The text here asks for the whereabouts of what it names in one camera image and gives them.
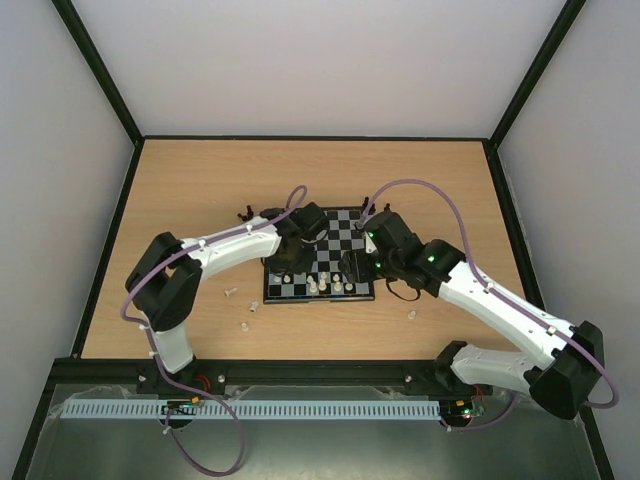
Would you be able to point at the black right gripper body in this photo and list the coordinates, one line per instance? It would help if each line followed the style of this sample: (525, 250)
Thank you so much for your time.
(351, 266)

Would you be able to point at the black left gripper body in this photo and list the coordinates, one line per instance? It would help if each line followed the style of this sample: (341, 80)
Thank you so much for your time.
(292, 264)

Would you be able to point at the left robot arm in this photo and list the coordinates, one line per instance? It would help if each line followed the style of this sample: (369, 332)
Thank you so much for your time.
(164, 283)

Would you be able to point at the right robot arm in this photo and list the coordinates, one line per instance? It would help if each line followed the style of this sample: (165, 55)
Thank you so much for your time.
(556, 362)

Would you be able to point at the black and silver chessboard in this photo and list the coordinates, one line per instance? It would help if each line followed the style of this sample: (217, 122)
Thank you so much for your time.
(341, 237)

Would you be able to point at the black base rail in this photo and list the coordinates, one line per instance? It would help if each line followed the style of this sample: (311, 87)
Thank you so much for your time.
(251, 372)

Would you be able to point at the white slotted cable duct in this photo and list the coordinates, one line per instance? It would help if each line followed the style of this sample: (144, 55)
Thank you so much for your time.
(139, 409)

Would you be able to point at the black enclosure frame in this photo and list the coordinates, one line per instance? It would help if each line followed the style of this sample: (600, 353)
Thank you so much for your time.
(69, 15)

